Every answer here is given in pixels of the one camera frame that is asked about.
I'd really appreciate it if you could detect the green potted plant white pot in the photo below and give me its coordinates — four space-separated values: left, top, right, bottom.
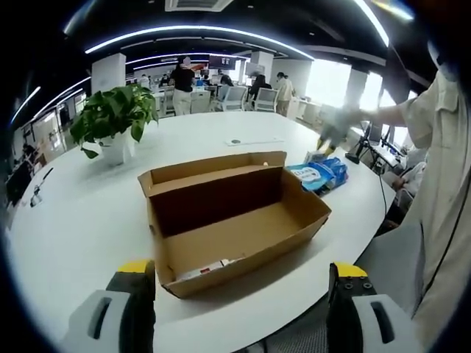
69 83 160 166

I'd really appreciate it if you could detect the curved ceiling light strip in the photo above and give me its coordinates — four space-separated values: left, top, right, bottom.
355 0 391 47
85 25 316 60

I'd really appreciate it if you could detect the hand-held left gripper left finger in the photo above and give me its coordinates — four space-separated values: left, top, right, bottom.
60 259 157 353

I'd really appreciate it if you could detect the blue white-label soft wipes pack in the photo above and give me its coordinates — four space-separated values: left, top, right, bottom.
285 163 334 193

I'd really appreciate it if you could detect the computer monitor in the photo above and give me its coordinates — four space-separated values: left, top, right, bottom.
367 123 384 145

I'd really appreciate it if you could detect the ceiling air conditioner vent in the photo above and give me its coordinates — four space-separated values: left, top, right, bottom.
165 0 235 13

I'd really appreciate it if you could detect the grey mesh office chair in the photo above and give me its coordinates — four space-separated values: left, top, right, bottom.
257 223 425 353

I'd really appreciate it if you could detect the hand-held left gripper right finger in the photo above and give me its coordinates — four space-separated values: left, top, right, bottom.
327 261 424 353

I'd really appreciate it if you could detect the brown cardboard shoe box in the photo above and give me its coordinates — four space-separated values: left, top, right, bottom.
138 151 332 299

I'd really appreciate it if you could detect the black cable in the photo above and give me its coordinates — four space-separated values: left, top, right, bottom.
374 167 388 222

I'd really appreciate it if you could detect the white mesh office chair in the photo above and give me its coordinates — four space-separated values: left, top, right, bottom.
253 88 279 113
216 86 249 112

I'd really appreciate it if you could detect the small blue soft pack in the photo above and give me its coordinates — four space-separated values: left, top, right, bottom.
312 157 350 189

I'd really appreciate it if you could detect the wall display screen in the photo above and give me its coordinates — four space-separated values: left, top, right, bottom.
209 54 237 69

